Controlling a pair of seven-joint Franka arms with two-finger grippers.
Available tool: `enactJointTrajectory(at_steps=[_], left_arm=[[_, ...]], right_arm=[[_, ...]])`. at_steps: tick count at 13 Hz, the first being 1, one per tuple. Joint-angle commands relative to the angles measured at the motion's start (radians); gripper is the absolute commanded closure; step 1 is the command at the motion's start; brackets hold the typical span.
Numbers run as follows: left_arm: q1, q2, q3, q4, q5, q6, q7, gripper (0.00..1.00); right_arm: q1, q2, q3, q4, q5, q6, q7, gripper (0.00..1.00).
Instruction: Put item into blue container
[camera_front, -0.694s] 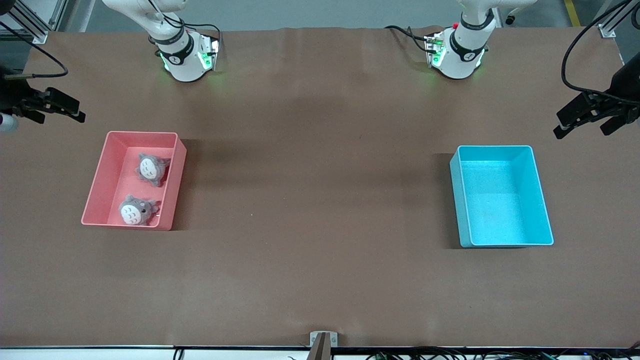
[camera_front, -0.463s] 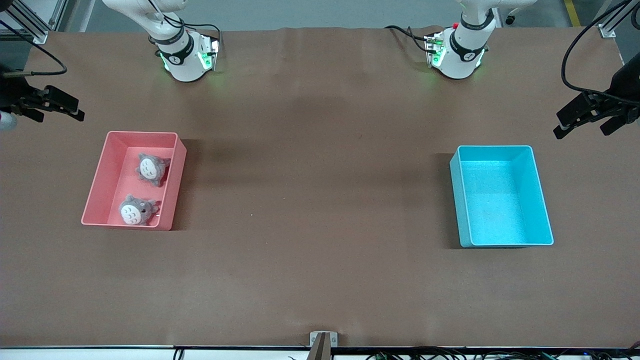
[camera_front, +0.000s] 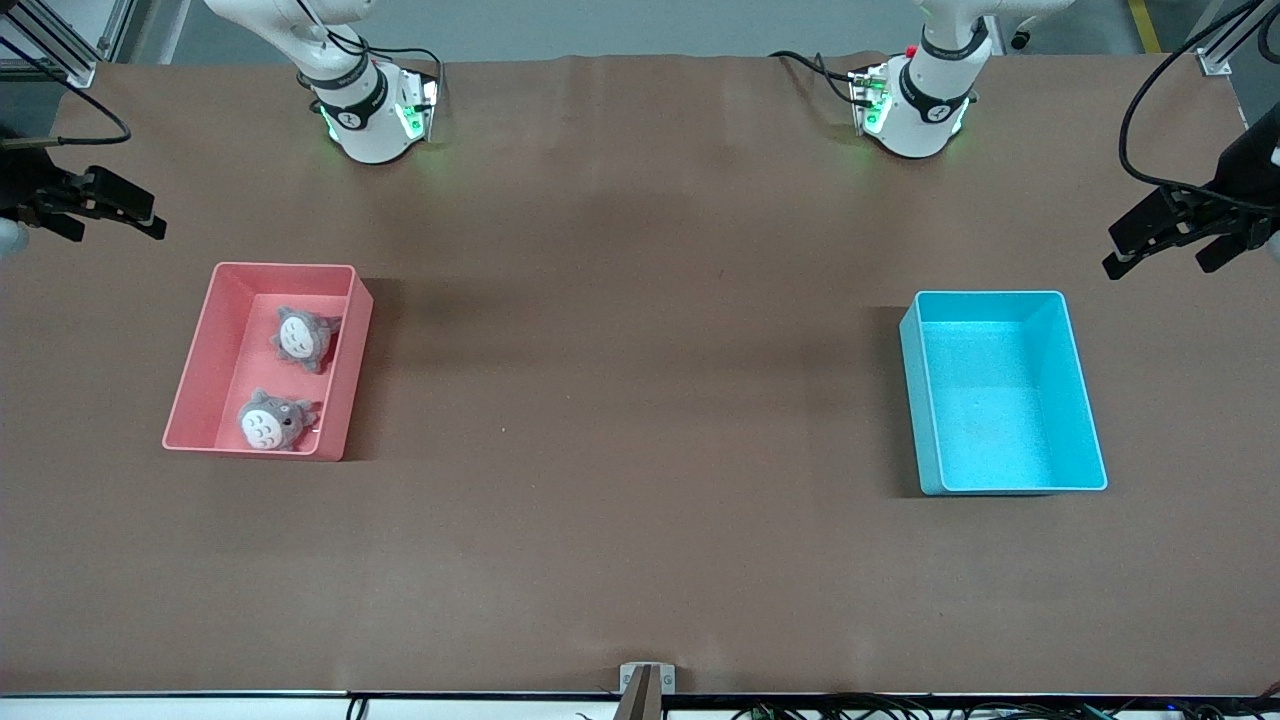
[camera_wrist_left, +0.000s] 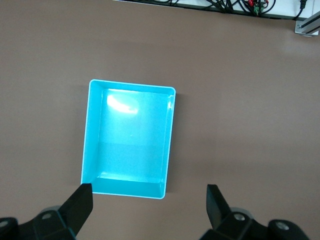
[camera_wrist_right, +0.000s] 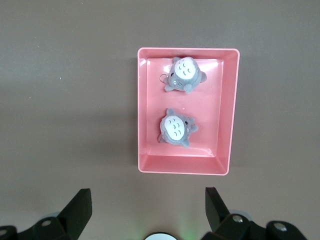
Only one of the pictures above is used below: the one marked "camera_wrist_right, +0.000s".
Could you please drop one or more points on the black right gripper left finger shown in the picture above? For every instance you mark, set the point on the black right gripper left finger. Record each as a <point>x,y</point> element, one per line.
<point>72,215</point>

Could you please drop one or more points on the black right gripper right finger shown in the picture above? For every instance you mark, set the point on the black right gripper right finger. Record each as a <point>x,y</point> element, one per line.
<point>225,225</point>

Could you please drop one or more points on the grey plush toy with keyring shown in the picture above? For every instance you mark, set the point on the grey plush toy with keyring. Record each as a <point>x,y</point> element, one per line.
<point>185,72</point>

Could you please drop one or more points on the pink plastic box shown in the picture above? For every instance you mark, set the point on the pink plastic box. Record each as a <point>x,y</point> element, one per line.
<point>220,112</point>

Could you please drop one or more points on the brown table cover sheet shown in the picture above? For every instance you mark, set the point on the brown table cover sheet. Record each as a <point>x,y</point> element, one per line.
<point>62,100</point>

